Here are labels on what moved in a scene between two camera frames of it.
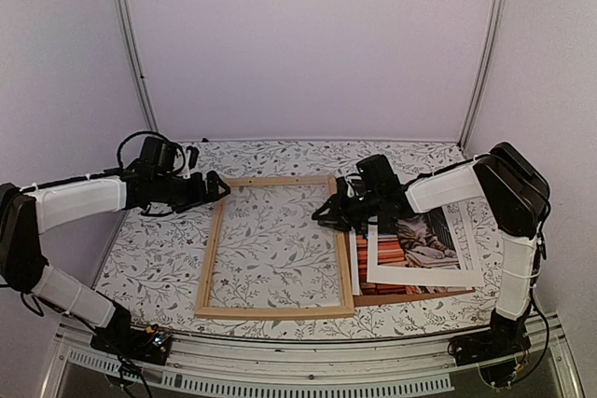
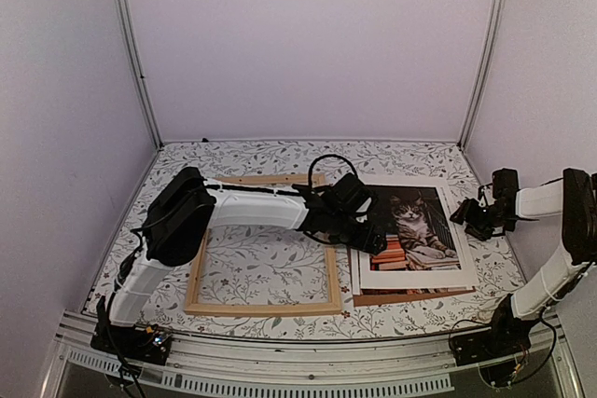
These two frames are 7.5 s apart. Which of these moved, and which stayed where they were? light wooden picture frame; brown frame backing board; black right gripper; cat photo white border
Moved: cat photo white border; light wooden picture frame; black right gripper
Stayed: brown frame backing board
